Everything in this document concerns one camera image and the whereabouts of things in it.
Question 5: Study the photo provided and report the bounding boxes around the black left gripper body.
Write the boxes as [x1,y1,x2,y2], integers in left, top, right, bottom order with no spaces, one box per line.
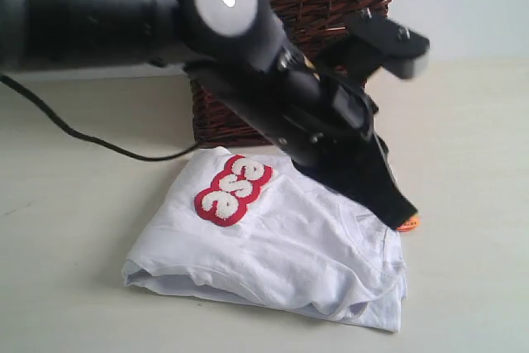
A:
[185,57,379,169]

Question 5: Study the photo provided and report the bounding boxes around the white t-shirt red lettering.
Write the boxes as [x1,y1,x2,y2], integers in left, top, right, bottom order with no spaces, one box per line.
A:
[122,147,407,332]

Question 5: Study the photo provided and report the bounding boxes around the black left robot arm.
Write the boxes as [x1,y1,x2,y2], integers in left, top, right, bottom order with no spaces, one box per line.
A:
[1,0,430,229]

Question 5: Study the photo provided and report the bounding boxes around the dark red wicker basket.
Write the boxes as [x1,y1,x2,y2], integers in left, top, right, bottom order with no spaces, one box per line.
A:
[191,0,391,148]

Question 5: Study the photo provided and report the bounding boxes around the orange tape marker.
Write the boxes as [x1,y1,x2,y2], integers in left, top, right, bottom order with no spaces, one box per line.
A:
[397,214,421,232]

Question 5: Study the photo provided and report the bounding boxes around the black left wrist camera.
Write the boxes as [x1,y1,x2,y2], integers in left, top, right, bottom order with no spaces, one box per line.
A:
[317,8,431,84]

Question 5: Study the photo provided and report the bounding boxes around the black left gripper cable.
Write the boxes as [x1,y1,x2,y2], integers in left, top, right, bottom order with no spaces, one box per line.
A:
[0,74,199,163]

